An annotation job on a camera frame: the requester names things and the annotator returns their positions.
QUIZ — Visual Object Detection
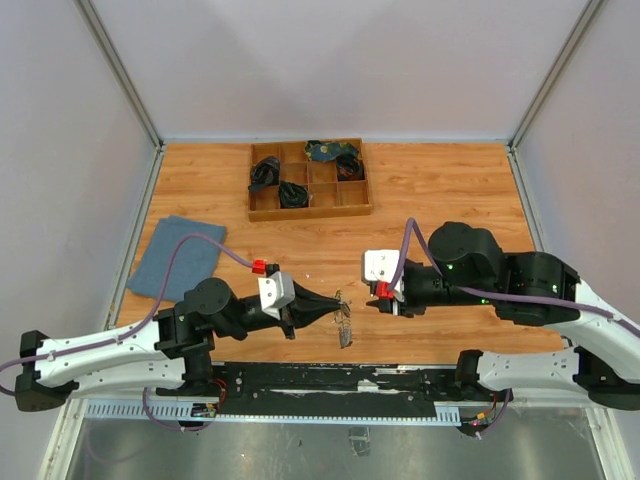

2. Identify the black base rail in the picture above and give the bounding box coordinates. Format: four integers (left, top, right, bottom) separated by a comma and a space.
155, 360, 516, 419

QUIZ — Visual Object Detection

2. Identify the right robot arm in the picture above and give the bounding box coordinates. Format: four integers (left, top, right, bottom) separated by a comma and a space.
361, 219, 639, 411

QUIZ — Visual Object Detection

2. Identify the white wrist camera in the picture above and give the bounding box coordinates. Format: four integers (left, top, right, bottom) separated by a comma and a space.
361, 249, 404, 302
251, 260, 295, 321

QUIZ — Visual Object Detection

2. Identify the dark rolled tie centre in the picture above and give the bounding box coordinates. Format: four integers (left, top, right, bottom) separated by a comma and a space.
278, 181, 310, 209

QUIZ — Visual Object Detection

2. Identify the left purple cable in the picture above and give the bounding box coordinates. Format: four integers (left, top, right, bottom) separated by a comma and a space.
0, 232, 256, 434

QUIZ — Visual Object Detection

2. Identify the blue folded cloth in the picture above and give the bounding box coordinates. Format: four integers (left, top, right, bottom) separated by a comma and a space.
127, 215, 227, 302

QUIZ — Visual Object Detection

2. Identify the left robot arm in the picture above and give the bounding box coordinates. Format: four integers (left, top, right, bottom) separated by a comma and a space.
13, 272, 342, 412

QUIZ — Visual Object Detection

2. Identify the dark rolled tie right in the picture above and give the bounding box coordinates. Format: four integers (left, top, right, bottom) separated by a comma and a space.
336, 154, 364, 181

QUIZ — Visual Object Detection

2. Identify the wooden compartment tray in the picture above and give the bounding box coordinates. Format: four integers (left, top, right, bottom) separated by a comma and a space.
247, 138, 373, 222

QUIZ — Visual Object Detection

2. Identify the dark rolled tie left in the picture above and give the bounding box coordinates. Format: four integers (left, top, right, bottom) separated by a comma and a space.
248, 156, 280, 195

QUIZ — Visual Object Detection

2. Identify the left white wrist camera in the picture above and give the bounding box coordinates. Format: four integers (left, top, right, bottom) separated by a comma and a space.
251, 260, 295, 321

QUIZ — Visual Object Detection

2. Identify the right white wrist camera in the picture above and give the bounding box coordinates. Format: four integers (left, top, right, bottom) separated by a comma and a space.
361, 249, 404, 302

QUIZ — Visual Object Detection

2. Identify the blue yellow patterned tie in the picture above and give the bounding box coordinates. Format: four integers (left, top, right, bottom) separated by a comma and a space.
304, 140, 360, 163

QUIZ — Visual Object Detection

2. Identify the grey slotted cable duct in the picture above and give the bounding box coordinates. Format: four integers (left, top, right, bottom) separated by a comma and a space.
85, 395, 462, 426

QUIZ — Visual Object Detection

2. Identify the dark rolled tie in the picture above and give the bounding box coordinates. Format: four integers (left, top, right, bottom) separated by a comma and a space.
278, 181, 310, 209
336, 154, 364, 181
248, 156, 280, 195

